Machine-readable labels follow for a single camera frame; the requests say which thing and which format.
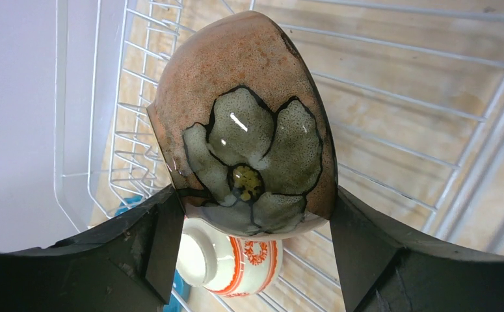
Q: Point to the white wire dish rack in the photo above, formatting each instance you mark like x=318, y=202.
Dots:
x=414, y=91

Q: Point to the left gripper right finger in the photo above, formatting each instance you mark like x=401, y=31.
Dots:
x=386, y=265

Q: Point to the orange patterned white bowl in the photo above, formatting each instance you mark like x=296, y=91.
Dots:
x=225, y=265

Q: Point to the brown flower glazed bowl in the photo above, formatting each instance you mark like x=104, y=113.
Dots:
x=243, y=131

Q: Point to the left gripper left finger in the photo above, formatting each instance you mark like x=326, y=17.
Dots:
x=124, y=264

